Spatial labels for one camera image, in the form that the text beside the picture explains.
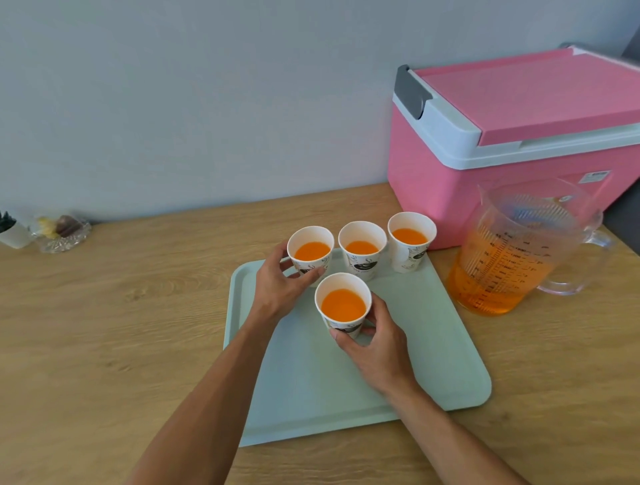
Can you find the person's left hand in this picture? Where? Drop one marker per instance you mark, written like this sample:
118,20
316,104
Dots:
272,295

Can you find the person's right hand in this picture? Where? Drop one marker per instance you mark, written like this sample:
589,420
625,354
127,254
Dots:
385,355

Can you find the white paper cup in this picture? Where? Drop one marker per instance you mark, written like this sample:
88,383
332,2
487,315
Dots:
310,234
342,281
411,220
362,230

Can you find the light green plastic tray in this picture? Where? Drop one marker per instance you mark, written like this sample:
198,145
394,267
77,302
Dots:
310,385

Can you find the clear pitcher of orange juice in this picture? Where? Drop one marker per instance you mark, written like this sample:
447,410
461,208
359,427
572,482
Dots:
490,285

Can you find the person's left forearm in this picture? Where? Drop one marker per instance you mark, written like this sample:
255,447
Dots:
200,414

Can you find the person's right forearm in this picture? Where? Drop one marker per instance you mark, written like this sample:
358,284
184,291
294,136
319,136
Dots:
450,444

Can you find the pink cooler box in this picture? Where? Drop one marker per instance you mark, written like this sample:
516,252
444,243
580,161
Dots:
425,200

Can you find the brown wrapped sweet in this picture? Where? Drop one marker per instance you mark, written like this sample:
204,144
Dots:
68,226

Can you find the clear glass dish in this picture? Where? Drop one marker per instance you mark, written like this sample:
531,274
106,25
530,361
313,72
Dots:
60,244

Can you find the yellow wrapped sweet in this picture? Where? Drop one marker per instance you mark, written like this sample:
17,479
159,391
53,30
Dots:
47,227

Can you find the small potted succulent plant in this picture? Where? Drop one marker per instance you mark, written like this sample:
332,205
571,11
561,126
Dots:
15,236

